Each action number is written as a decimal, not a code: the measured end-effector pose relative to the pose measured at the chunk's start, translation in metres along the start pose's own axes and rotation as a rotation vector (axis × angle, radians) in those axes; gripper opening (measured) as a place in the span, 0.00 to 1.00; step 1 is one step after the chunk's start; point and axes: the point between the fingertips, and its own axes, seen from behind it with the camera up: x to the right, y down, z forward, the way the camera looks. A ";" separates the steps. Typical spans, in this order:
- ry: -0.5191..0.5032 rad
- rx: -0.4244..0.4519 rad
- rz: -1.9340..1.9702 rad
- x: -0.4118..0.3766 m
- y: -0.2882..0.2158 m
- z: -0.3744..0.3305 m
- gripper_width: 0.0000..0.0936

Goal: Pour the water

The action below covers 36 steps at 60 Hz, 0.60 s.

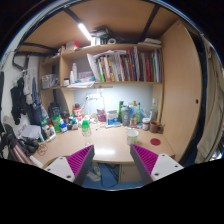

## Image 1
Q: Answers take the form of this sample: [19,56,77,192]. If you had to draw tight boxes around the grey shaker bottle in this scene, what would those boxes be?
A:
[121,106,130,126]

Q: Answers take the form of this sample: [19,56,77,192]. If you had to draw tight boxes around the hanging dark clothes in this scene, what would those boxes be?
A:
[10,68,43,125]

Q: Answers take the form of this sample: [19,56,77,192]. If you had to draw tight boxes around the white-lidded glass jar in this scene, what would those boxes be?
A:
[142,118,150,131]

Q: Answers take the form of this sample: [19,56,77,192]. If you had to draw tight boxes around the green drink bottle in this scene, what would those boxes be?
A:
[136,102,141,124]

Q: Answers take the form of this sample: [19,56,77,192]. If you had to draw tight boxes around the green-capped clear water bottle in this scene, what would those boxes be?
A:
[82,120,91,137]

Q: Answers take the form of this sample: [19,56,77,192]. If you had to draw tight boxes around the pink snack bag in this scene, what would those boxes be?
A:
[97,110,106,122]

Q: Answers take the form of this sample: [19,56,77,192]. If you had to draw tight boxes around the wooden desk shelf unit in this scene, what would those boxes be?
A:
[39,44,163,111]

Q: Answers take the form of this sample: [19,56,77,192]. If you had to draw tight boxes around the wooden wardrobe side panel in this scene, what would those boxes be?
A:
[161,20,202,161]

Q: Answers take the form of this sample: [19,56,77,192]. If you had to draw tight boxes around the brown ceramic mug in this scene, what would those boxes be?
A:
[149,121,161,133]

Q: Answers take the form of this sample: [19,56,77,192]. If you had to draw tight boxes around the tall clear glass bottle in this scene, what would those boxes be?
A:
[150,98,158,121]

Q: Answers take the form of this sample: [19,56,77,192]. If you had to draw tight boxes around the fluorescent tube light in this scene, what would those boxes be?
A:
[78,23,92,41]

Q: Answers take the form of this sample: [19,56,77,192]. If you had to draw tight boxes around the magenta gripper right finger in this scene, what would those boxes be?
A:
[129,143,185,186]

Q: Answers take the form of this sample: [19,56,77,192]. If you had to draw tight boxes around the round red coaster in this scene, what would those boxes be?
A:
[150,138,161,146]

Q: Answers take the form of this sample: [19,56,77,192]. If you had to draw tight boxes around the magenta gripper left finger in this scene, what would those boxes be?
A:
[44,144,96,187]

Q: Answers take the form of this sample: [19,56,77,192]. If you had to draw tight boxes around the row of colourful books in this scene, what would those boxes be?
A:
[87,46,162,83]

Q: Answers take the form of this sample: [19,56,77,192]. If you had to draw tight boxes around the white paper cup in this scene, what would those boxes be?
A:
[126,130,139,145]

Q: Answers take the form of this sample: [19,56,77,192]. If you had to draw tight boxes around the red and white canister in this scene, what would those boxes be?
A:
[73,107,82,123]

